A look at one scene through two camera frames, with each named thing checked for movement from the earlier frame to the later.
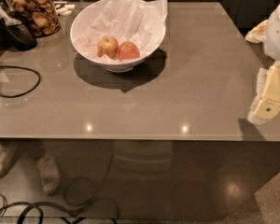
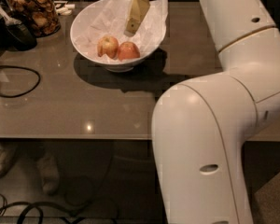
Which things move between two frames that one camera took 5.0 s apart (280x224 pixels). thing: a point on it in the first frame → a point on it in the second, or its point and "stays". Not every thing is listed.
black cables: (36, 203) → (1, 207)
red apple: (128, 49) stays
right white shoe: (49, 175) stays
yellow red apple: (108, 46) stays
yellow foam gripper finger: (272, 92) → (139, 6)
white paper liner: (124, 18) stays
